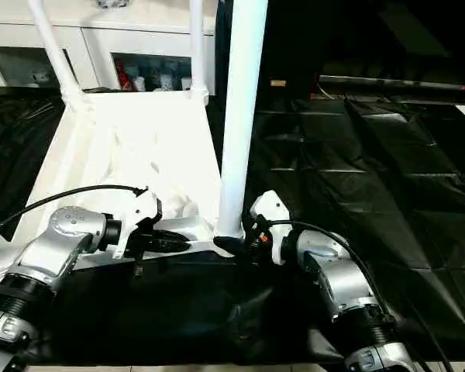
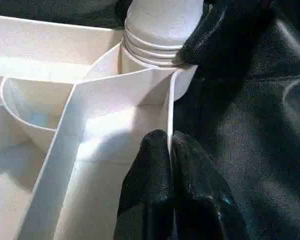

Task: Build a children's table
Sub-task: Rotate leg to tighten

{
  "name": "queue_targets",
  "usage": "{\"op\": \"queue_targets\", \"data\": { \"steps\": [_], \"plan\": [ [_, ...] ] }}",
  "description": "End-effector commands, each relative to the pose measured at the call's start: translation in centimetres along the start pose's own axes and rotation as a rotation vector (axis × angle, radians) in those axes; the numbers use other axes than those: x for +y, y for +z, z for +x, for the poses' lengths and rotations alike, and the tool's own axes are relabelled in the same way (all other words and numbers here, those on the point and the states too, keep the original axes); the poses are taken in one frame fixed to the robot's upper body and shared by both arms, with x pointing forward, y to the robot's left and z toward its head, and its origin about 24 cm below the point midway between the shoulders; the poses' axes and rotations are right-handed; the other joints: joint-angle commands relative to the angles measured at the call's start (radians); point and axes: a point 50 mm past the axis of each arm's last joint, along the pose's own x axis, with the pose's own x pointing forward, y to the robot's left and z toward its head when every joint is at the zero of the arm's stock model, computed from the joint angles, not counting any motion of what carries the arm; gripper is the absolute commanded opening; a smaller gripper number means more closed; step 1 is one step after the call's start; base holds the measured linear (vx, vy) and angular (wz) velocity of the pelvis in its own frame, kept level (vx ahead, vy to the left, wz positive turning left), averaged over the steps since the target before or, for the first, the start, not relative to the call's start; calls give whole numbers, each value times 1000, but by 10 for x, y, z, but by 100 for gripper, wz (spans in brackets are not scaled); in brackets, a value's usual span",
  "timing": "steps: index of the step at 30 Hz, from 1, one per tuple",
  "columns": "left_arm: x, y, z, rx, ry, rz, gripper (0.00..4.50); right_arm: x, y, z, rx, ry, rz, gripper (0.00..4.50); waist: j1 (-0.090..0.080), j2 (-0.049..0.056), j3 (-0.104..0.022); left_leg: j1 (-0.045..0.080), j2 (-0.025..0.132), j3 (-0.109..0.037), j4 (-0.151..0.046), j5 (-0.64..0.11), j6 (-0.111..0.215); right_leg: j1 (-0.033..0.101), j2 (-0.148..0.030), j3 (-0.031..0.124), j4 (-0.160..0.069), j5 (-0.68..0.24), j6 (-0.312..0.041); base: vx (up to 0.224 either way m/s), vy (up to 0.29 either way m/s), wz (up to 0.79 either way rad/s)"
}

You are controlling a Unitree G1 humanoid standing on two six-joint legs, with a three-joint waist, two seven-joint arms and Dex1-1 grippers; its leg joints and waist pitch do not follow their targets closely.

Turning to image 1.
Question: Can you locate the white plastic table top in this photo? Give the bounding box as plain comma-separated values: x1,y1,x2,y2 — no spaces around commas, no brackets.
0,90,246,284

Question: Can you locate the black mat cloth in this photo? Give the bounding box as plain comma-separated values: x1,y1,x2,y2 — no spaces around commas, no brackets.
0,85,465,365

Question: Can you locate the white glass door cabinet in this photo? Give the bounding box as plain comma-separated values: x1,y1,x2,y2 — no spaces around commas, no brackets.
0,0,218,95

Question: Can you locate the black fabric backdrop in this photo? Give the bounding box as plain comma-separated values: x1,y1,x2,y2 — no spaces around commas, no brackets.
212,0,465,98

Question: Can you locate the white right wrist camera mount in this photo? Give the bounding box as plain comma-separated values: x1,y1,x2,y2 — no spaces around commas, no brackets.
249,189,292,267

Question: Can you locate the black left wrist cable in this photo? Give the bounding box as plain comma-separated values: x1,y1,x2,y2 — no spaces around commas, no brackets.
0,184,149,240

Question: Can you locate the grey metal rail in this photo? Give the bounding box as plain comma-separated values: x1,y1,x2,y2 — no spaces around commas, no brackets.
319,74,465,95

